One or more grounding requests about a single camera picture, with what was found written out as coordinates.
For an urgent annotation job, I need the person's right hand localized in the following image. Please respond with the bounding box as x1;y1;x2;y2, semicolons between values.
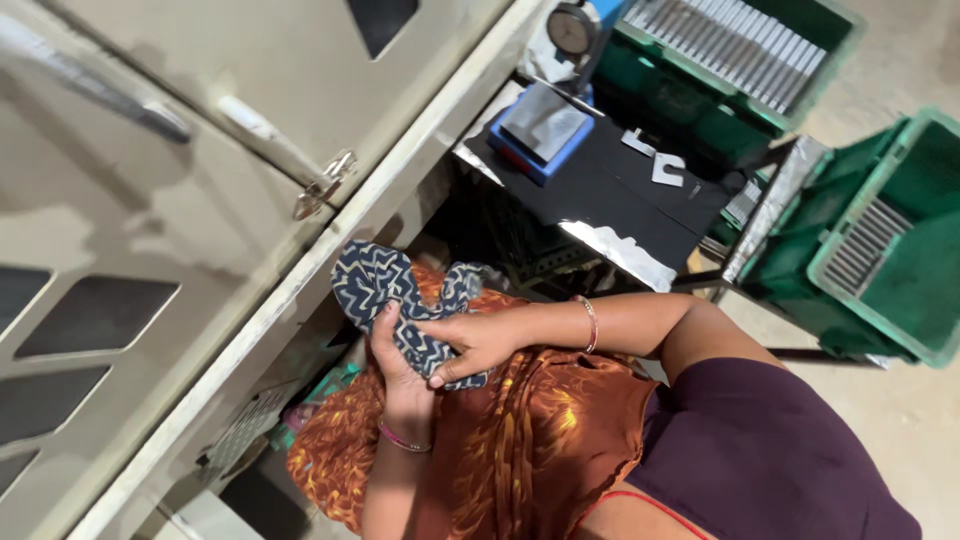
414;309;538;390

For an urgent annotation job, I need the person's left hand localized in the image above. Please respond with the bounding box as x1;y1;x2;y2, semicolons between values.
370;300;438;448

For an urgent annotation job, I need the blue zigzag patterned cloth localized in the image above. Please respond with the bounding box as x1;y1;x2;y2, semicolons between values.
330;239;492;393

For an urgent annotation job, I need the teal plastic packet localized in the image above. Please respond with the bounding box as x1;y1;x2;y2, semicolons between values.
268;363;363;453

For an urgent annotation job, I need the pink bangle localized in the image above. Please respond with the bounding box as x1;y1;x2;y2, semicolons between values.
376;418;435;455

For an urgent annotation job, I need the metal padlock with latch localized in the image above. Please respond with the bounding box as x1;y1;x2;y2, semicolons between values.
293;149;358;222

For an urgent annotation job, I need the orange patterned saree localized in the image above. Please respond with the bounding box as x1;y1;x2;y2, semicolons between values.
285;262;663;540

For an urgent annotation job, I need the gold and red bangle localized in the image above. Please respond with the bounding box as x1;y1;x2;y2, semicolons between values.
570;294;600;356

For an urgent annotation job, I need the beige metal cabinet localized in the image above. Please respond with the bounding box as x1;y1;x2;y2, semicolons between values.
0;0;560;540

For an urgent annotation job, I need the dial gauge with blue base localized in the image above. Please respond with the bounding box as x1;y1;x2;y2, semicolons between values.
486;0;625;187

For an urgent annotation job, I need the small table with foil edge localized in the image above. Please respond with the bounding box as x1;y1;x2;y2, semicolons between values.
451;78;745;294

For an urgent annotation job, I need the black table mat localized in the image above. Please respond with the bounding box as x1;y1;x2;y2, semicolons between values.
462;111;742;273

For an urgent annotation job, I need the white crumpled cloth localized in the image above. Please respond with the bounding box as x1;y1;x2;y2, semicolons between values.
520;21;580;85

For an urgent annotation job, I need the green crate with wide rim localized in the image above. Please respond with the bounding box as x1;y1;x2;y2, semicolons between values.
595;0;869;164

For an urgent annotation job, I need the purple blouse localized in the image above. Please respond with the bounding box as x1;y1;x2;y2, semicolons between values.
624;300;925;540

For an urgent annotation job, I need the foil wrapped metal stand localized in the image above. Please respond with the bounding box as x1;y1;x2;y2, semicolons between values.
669;134;895;370

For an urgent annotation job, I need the long row of metal parts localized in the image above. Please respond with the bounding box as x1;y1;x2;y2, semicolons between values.
623;0;829;116

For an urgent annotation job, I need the short row of metal parts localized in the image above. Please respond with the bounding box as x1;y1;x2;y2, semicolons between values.
822;198;915;298

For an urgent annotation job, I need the deep green plastic crate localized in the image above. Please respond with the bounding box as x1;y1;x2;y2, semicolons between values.
738;107;960;370

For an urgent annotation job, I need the flat grey metal bracket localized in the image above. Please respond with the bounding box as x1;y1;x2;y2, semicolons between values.
620;128;658;159
650;151;687;189

